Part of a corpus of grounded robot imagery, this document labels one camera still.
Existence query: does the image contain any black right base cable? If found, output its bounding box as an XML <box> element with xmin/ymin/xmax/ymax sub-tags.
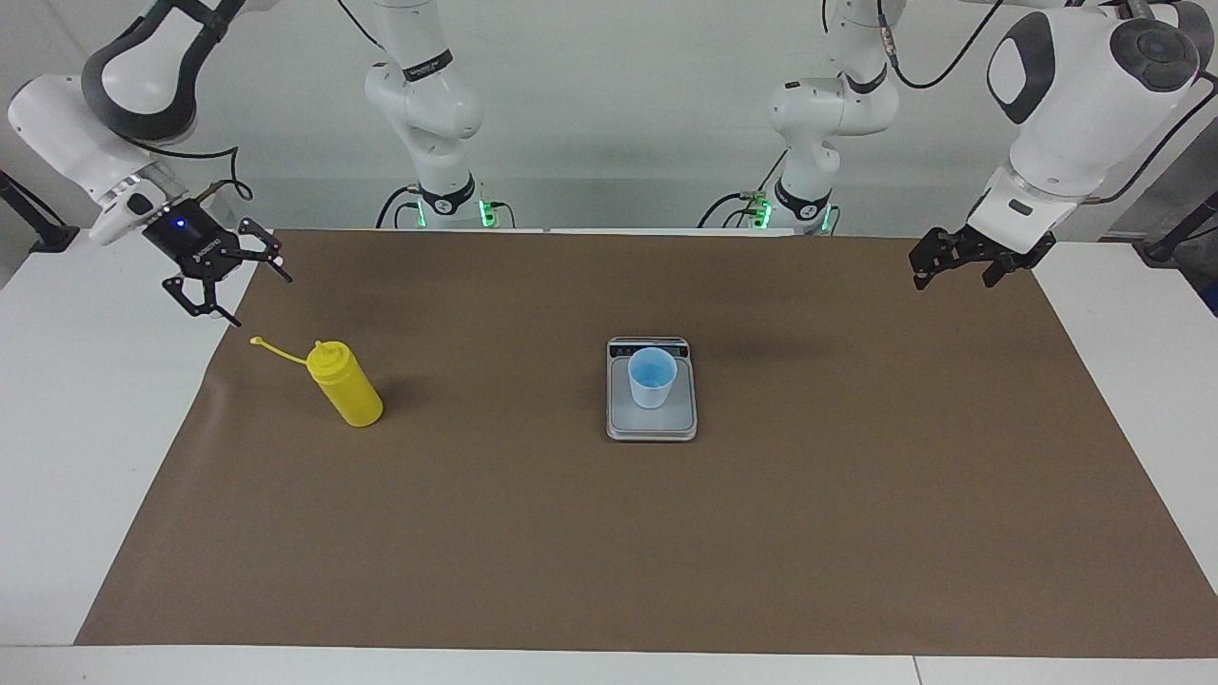
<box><xmin>375</xmin><ymin>184</ymin><xmax>425</xmax><ymax>230</ymax></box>

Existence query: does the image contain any black base cable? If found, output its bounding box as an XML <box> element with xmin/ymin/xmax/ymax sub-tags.
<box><xmin>375</xmin><ymin>184</ymin><xmax>425</xmax><ymax>230</ymax></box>
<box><xmin>697</xmin><ymin>143</ymin><xmax>793</xmax><ymax>230</ymax></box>

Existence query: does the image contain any brown paper table mat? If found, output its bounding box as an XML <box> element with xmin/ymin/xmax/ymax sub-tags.
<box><xmin>73</xmin><ymin>227</ymin><xmax>1218</xmax><ymax>660</ymax></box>

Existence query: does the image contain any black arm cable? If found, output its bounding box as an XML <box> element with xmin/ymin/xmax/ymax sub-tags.
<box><xmin>119</xmin><ymin>0</ymin><xmax>383</xmax><ymax>206</ymax></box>
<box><xmin>875</xmin><ymin>0</ymin><xmax>1218</xmax><ymax>206</ymax></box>

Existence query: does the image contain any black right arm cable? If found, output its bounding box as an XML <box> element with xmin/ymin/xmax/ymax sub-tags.
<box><xmin>119</xmin><ymin>0</ymin><xmax>383</xmax><ymax>206</ymax></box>

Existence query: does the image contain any yellow squeeze bottle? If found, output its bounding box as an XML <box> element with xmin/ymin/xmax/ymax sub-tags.
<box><xmin>249</xmin><ymin>335</ymin><xmax>385</xmax><ymax>429</ymax></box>

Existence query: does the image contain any light blue plastic cup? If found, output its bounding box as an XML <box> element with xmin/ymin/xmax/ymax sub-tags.
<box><xmin>627</xmin><ymin>347</ymin><xmax>679</xmax><ymax>412</ymax></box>

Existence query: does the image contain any silver digital kitchen scale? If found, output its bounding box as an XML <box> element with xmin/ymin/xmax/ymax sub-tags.
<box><xmin>605</xmin><ymin>335</ymin><xmax>699</xmax><ymax>444</ymax></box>

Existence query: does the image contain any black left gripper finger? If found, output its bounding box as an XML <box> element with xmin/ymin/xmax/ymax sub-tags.
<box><xmin>909</xmin><ymin>228</ymin><xmax>973</xmax><ymax>291</ymax></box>
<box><xmin>983</xmin><ymin>236</ymin><xmax>1057</xmax><ymax>288</ymax></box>

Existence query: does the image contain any black clamp stand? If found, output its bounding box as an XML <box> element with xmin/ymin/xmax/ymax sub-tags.
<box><xmin>1140</xmin><ymin>187</ymin><xmax>1218</xmax><ymax>266</ymax></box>
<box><xmin>0</xmin><ymin>168</ymin><xmax>81</xmax><ymax>255</ymax></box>

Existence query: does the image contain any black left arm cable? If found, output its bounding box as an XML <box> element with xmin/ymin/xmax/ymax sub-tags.
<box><xmin>875</xmin><ymin>0</ymin><xmax>1218</xmax><ymax>206</ymax></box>

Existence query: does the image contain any black left base cable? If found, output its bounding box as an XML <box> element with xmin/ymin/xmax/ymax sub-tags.
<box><xmin>697</xmin><ymin>143</ymin><xmax>793</xmax><ymax>230</ymax></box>

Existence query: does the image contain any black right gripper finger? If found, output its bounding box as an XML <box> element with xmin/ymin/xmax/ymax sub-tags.
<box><xmin>162</xmin><ymin>276</ymin><xmax>241</xmax><ymax>327</ymax></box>
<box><xmin>228</xmin><ymin>217</ymin><xmax>293</xmax><ymax>284</ymax></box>

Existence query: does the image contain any dark grey board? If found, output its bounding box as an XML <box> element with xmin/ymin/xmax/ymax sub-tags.
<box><xmin>1104</xmin><ymin>116</ymin><xmax>1218</xmax><ymax>241</ymax></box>

